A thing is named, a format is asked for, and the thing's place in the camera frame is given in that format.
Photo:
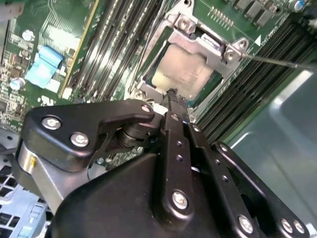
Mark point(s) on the silver square CPU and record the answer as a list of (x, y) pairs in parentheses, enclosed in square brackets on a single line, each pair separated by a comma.
[(183, 69)]

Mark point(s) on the metal CPU socket cover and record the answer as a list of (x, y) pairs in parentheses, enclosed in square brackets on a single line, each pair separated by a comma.
[(188, 45)]

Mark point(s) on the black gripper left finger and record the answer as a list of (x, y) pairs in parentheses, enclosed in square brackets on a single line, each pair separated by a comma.
[(74, 119)]

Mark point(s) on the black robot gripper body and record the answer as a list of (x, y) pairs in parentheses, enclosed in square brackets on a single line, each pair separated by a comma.
[(111, 203)]

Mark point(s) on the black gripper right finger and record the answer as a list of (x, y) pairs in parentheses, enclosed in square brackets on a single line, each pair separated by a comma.
[(223, 173)]

